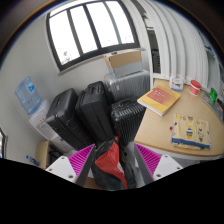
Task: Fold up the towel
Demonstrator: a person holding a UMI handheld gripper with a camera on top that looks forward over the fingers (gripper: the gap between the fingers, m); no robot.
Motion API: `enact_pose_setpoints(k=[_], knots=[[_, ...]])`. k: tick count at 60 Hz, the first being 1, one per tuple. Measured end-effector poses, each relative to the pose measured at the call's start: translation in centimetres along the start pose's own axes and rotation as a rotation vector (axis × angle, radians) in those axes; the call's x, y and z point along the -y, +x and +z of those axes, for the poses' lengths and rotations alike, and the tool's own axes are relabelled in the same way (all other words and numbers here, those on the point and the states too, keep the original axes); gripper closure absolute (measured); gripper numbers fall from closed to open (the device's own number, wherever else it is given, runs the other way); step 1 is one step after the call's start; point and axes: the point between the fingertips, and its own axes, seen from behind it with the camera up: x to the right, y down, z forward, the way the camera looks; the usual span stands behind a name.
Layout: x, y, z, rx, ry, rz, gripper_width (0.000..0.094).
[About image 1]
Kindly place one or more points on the blue water bottle jug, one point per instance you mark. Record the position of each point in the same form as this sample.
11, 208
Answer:
28, 96

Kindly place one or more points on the black hard suitcase middle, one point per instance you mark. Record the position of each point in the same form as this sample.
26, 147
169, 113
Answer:
93, 109

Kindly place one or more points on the yellow and red book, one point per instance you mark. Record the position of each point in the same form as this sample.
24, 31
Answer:
160, 99

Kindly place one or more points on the green cup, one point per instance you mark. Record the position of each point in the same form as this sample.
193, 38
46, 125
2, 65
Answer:
213, 95

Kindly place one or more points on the folded yellow patterned towel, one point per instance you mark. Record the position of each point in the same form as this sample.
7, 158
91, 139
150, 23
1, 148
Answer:
190, 133

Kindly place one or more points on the black hard suitcase left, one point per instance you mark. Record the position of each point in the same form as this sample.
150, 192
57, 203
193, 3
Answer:
63, 119

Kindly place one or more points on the silver ribbed suitcase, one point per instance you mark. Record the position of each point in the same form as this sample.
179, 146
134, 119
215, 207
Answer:
131, 85

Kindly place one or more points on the red lidded white jar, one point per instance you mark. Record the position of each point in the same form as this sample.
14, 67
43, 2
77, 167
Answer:
194, 87

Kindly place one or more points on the wooden side cabinet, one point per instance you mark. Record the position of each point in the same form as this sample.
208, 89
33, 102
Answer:
47, 152

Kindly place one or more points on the small plastic water bottle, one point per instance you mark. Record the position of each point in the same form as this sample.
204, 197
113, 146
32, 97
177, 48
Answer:
33, 161

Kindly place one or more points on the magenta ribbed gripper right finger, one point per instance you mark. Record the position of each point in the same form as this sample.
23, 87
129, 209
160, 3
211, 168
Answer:
154, 166

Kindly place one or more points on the black framed window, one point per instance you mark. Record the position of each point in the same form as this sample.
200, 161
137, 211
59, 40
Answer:
85, 29

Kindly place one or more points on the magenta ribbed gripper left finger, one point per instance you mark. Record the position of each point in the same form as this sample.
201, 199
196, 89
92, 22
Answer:
74, 168

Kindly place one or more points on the small white box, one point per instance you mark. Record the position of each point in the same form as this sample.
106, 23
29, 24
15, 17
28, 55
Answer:
176, 84

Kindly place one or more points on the cardboard box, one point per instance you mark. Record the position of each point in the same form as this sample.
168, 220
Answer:
125, 62

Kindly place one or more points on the small black ribbed suitcase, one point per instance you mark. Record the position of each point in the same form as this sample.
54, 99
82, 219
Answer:
127, 116

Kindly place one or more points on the black hard suitcase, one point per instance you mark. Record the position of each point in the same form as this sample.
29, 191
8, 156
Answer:
93, 109
63, 119

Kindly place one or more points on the red and black bag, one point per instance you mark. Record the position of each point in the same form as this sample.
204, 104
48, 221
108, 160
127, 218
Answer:
111, 169

